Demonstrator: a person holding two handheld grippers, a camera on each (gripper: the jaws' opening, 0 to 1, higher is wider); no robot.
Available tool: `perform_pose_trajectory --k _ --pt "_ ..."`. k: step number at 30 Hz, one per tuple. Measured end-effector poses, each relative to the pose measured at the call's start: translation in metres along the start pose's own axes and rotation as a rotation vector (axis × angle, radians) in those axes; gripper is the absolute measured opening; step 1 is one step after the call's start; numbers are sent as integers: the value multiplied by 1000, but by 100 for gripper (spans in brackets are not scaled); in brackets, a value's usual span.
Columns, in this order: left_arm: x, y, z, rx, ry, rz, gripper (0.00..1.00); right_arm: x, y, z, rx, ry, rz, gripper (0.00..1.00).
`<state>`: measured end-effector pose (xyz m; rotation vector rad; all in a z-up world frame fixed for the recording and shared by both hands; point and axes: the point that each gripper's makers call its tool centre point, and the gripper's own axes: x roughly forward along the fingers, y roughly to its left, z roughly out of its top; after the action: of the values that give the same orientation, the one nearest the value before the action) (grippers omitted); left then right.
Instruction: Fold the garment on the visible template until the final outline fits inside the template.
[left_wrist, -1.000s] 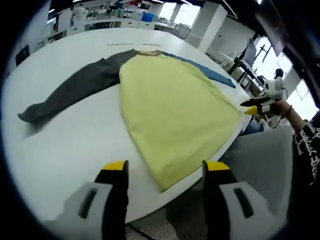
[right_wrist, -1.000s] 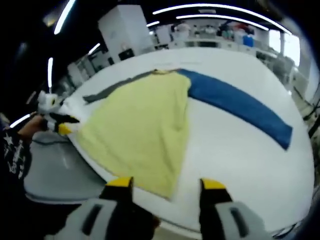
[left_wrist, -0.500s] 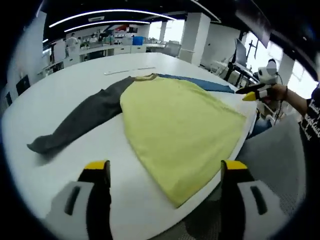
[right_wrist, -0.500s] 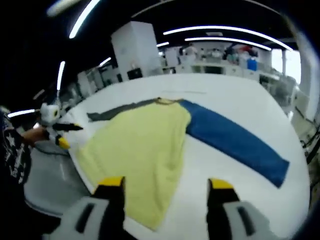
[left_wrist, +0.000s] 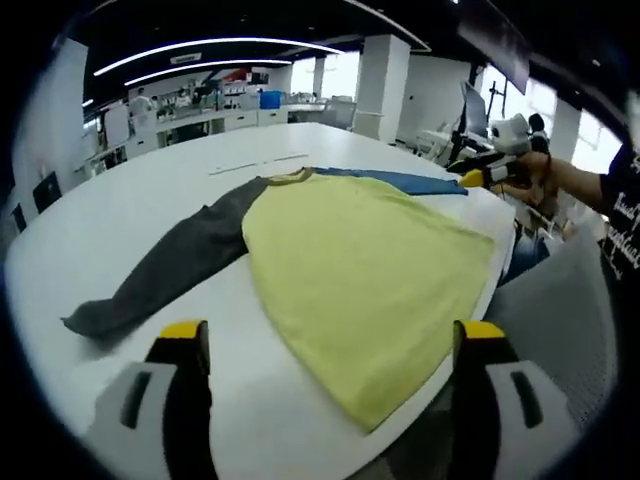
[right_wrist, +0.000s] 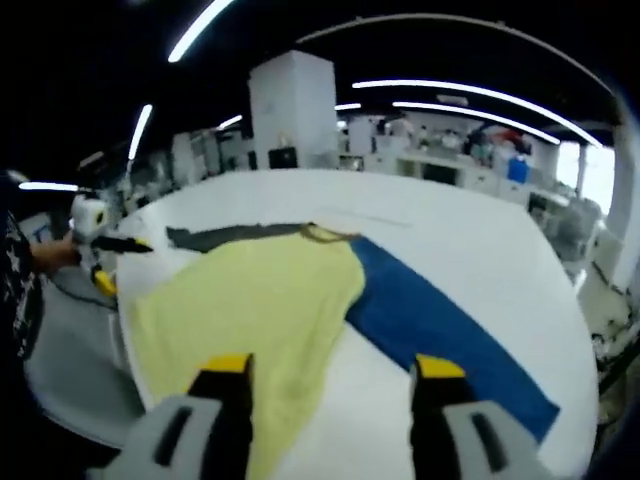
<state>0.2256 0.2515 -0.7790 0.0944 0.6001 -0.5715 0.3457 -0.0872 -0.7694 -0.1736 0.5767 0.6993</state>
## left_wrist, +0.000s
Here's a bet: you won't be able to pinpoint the computer monitor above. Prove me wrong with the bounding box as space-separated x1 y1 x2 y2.
458 81 490 140

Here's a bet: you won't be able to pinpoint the yellow grey blue garment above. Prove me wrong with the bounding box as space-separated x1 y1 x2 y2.
60 166 497 435

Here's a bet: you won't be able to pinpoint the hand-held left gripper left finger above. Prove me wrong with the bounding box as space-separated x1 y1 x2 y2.
84 319 220 480

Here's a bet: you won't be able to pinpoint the black hanging panel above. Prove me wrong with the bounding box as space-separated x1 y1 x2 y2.
456 8 532 95

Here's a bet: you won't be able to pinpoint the white table cable cover strip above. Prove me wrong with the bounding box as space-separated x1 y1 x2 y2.
208 151 309 177

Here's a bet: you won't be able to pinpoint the person's right hand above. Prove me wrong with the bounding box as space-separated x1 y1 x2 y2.
514 151 554 202

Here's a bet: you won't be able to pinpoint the short ceiling light strip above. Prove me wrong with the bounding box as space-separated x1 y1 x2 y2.
124 58 293 87

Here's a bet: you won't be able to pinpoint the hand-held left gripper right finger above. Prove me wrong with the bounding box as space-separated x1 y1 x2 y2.
447 320 576 480

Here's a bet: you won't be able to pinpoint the long ceiling light strip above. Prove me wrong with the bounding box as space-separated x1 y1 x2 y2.
93 36 347 77

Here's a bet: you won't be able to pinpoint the person's blue jeans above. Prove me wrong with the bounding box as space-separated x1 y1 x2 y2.
503 228 552 282

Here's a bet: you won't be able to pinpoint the white lab counter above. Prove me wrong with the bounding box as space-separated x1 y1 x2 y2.
74 103 301 169

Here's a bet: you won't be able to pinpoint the person's black printed shirt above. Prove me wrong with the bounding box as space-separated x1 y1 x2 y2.
597 142 640 304

